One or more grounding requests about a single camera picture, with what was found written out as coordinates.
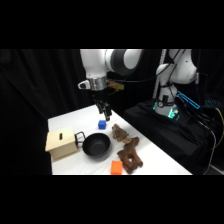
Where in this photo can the blue glowing light strip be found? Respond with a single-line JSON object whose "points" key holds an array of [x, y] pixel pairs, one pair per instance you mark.
{"points": [[188, 99]]}

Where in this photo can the orange block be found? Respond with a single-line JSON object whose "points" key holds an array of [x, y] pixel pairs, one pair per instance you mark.
{"points": [[116, 167]]}

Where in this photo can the black curtain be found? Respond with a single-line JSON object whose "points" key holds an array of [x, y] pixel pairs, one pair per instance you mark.
{"points": [[40, 86]]}

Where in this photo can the tiger plush toy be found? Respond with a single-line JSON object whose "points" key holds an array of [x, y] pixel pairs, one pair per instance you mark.
{"points": [[118, 132]]}

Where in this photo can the yellowish wrist camera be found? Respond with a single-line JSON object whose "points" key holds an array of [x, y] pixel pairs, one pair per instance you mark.
{"points": [[116, 86]]}

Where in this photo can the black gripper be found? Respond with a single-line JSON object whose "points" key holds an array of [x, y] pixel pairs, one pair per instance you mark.
{"points": [[100, 97]]}

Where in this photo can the electronics box with cyan lights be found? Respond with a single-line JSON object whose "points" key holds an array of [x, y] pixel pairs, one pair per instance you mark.
{"points": [[211, 102]]}

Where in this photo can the blue cube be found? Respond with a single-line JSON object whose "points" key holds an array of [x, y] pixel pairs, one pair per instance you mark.
{"points": [[102, 124]]}

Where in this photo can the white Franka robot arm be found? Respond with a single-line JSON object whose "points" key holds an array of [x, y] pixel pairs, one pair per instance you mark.
{"points": [[96, 63]]}

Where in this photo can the light wooden slotted box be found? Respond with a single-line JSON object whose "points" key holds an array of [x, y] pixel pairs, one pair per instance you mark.
{"points": [[61, 143]]}

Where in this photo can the brown moose plush toy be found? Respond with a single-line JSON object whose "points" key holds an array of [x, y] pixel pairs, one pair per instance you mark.
{"points": [[130, 156]]}

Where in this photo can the black cloth covered stand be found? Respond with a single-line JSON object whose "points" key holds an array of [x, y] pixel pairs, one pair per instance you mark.
{"points": [[166, 133]]}

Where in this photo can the black bowl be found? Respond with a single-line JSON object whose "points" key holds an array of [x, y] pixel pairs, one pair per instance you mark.
{"points": [[96, 145]]}

